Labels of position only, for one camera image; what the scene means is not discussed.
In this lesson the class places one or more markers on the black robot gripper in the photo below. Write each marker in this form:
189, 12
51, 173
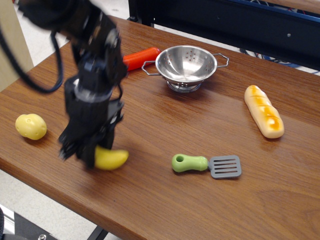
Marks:
91, 124

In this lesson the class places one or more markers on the yellow toy banana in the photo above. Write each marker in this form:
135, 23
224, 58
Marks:
109, 160

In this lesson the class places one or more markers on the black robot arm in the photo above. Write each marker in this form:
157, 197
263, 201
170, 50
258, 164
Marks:
96, 46

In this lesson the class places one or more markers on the steel colander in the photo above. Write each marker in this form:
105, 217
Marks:
185, 67

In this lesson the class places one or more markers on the yellow toy potato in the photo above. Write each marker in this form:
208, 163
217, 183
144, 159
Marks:
31, 126

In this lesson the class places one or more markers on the red toy hot dog sausage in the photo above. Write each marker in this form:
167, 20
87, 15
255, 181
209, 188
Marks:
136, 60

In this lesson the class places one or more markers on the black metal table stand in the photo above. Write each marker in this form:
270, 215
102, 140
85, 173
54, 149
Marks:
14, 226

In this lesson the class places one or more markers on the light wooden panel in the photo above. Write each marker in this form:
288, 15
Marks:
13, 35

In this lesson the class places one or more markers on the toy bread loaf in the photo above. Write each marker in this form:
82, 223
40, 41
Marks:
265, 115

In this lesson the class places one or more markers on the green handled grey toy spatula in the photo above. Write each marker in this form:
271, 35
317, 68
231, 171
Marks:
220, 167

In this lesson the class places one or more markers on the dark blue metal frame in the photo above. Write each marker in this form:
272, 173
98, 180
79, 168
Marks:
288, 30

